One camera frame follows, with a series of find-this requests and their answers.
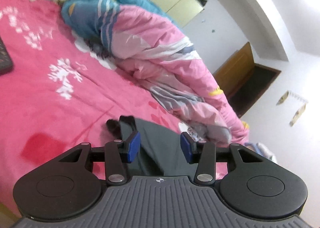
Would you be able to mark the dark grey pants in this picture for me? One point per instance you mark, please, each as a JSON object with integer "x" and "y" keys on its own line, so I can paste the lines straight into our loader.
{"x": 160, "y": 148}

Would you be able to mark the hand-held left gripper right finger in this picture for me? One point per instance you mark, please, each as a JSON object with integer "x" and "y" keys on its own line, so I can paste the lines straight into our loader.
{"x": 186, "y": 148}

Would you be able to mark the black smartphone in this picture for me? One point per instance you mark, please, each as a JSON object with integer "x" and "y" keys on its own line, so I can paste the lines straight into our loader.
{"x": 4, "y": 60}

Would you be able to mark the wooden door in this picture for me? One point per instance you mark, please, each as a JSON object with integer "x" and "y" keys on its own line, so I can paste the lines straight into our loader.
{"x": 237, "y": 68}

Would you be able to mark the pink floral blanket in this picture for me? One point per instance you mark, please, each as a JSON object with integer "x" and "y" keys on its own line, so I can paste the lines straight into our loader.
{"x": 50, "y": 105}

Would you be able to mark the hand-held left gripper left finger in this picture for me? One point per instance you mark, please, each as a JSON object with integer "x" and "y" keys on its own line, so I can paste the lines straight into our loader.
{"x": 133, "y": 146}

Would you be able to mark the pink patterned quilt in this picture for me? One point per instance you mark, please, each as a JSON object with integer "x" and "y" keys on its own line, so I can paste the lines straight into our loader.
{"x": 150, "y": 43}

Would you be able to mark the pale wall sticker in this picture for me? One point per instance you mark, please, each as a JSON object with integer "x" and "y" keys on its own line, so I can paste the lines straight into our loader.
{"x": 282, "y": 98}
{"x": 298, "y": 115}

